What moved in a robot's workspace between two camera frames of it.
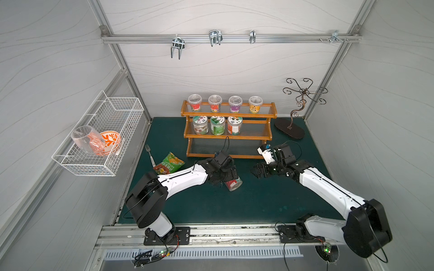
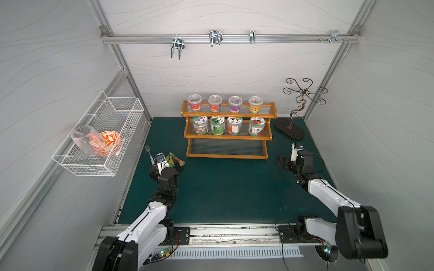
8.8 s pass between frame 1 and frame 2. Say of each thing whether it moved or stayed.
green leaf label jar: stayed
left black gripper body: moved
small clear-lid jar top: stayed
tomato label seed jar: moved
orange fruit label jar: stayed
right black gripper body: moved
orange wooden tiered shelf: stayed
